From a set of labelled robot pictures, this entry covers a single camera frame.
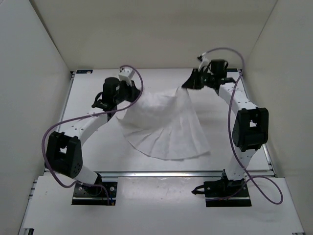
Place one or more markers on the right blue corner label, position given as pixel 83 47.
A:
pixel 231 70

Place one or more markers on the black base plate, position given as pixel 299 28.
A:
pixel 220 193
pixel 96 196

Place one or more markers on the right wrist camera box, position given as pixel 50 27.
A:
pixel 204 62

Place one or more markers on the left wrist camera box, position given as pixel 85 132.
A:
pixel 126 74

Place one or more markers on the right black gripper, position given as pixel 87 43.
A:
pixel 193 82

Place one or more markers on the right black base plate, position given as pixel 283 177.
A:
pixel 220 193

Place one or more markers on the aluminium front rail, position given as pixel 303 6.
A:
pixel 160 174

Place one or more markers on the white pleated skirt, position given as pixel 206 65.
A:
pixel 164 125

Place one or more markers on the left blue corner label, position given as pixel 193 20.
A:
pixel 84 71

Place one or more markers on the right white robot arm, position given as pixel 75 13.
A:
pixel 250 129

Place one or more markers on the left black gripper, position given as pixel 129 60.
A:
pixel 133 88

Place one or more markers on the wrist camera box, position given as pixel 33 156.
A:
pixel 126 74
pixel 204 62

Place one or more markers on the blue corner label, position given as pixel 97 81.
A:
pixel 231 70
pixel 84 71

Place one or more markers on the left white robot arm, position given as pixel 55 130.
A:
pixel 63 153

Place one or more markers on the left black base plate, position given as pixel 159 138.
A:
pixel 96 196

